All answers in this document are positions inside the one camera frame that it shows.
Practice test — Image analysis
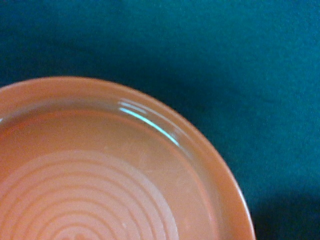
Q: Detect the orange plastic plate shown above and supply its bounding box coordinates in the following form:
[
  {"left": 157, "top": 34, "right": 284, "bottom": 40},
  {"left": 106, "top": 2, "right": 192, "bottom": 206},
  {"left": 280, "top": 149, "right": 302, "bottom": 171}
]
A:
[{"left": 0, "top": 77, "right": 256, "bottom": 240}]

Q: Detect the black tablecloth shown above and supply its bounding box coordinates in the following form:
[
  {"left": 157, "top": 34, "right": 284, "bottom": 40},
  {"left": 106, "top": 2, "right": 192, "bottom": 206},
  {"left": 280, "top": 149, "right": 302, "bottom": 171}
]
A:
[{"left": 0, "top": 0, "right": 320, "bottom": 240}]

